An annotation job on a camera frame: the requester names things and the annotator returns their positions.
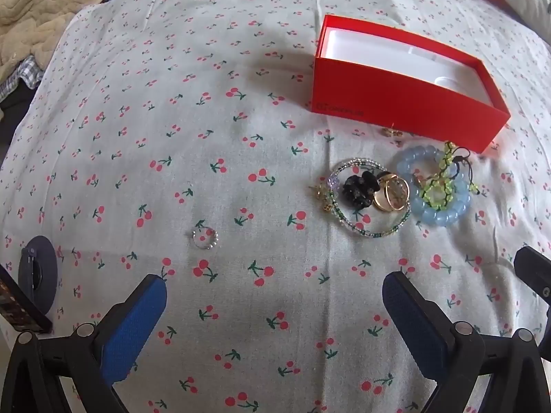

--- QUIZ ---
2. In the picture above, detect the red cardboard box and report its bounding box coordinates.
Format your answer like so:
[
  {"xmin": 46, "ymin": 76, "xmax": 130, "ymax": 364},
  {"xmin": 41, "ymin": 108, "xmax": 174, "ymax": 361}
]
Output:
[{"xmin": 311, "ymin": 14, "xmax": 511, "ymax": 155}]

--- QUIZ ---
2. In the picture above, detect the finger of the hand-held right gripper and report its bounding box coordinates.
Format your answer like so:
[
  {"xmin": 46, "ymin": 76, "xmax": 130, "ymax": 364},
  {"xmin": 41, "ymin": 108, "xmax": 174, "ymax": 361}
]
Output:
[{"xmin": 513, "ymin": 245, "xmax": 551, "ymax": 299}]

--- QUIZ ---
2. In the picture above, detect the clear green seed bead bracelet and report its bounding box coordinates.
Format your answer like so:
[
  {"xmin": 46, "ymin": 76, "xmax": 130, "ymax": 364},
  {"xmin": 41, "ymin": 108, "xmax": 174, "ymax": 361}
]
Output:
[{"xmin": 329, "ymin": 158, "xmax": 412, "ymax": 238}]

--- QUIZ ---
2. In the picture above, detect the dark patterned flat case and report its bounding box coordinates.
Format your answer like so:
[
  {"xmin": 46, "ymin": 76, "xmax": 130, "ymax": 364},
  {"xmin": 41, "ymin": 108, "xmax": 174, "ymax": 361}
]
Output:
[{"xmin": 0, "ymin": 262, "xmax": 53, "ymax": 333}]

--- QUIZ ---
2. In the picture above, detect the gold cross earring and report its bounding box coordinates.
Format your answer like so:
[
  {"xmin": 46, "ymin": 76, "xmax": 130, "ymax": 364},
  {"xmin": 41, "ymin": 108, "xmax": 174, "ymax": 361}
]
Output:
[{"xmin": 309, "ymin": 182, "xmax": 334, "ymax": 213}]

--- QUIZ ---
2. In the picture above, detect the green bead cord bracelet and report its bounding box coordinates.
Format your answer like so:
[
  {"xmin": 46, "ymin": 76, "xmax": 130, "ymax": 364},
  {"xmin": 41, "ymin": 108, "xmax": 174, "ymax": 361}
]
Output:
[{"xmin": 419, "ymin": 141, "xmax": 480, "ymax": 209}]

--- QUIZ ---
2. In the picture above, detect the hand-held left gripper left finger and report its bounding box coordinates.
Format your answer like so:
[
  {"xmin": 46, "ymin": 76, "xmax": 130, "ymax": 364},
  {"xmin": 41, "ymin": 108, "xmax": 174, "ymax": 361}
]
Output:
[{"xmin": 0, "ymin": 274, "xmax": 168, "ymax": 413}]

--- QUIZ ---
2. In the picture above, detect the thin gold ring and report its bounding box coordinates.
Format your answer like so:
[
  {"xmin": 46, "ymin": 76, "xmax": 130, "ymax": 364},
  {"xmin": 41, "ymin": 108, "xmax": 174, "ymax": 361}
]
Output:
[{"xmin": 371, "ymin": 173, "xmax": 393, "ymax": 213}]

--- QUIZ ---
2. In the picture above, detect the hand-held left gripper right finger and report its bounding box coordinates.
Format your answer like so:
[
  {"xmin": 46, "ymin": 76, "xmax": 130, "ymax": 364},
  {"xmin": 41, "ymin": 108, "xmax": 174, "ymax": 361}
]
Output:
[{"xmin": 382, "ymin": 271, "xmax": 551, "ymax": 413}]

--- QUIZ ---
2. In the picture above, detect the black flower hair clip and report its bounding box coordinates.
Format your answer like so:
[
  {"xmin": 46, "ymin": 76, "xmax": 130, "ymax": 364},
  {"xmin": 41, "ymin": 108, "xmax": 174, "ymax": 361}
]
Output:
[{"xmin": 342, "ymin": 171, "xmax": 380, "ymax": 212}]

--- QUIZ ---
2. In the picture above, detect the beige quilted blanket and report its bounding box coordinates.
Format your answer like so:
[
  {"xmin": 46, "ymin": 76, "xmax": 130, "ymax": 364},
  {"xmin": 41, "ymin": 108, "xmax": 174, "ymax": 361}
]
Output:
[{"xmin": 0, "ymin": 0, "xmax": 143, "ymax": 63}]

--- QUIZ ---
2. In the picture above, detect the plaid cloth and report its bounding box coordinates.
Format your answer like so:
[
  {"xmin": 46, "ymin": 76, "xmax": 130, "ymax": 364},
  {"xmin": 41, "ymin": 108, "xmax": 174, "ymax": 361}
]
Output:
[{"xmin": 0, "ymin": 54, "xmax": 46, "ymax": 95}]

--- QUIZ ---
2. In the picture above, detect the cherry print bedsheet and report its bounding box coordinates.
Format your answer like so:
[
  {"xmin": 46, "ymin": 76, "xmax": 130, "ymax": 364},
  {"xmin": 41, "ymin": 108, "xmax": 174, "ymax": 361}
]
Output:
[{"xmin": 0, "ymin": 0, "xmax": 551, "ymax": 413}]

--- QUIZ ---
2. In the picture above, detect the white deer print pillow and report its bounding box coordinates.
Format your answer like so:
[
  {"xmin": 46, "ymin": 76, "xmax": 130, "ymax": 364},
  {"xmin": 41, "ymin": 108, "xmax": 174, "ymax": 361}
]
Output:
[{"xmin": 503, "ymin": 0, "xmax": 551, "ymax": 31}]

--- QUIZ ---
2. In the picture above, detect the large gold ring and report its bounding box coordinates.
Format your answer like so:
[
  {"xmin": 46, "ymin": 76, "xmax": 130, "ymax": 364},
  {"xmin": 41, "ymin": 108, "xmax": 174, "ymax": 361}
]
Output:
[{"xmin": 384, "ymin": 176, "xmax": 410, "ymax": 211}]

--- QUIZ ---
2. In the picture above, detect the blue bead bracelet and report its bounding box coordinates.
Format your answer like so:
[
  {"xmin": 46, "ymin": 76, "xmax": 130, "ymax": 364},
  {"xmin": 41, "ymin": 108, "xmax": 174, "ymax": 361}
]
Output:
[{"xmin": 395, "ymin": 146, "xmax": 472, "ymax": 225}]

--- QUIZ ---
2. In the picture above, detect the dark blue round pad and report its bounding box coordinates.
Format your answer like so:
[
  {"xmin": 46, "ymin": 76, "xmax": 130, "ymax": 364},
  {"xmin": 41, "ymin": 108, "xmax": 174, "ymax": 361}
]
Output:
[{"xmin": 18, "ymin": 236, "xmax": 58, "ymax": 310}]

